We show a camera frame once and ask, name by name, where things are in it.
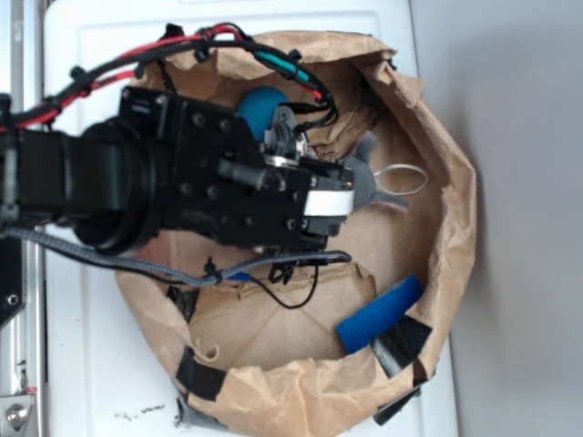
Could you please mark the metal rail frame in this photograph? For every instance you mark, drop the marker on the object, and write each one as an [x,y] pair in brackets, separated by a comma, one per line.
[23,361]

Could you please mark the blue foam block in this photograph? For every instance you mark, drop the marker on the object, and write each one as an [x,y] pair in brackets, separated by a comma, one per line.
[379,315]

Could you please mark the blue felt ball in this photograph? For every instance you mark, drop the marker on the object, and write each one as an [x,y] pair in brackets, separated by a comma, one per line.
[258,107]

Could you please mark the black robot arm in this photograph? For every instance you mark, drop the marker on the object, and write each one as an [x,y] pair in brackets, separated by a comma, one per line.
[105,184]

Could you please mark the black bracket plate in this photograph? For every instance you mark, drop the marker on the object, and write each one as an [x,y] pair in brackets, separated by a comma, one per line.
[11,276]

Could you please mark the brown paper bag bin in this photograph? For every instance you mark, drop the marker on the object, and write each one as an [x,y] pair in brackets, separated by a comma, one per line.
[261,370]

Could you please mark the gray plush animal toy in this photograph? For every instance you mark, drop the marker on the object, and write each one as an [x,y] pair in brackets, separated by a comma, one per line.
[367,189]

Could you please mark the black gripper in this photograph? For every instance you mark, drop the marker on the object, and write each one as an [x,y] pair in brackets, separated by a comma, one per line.
[227,186]

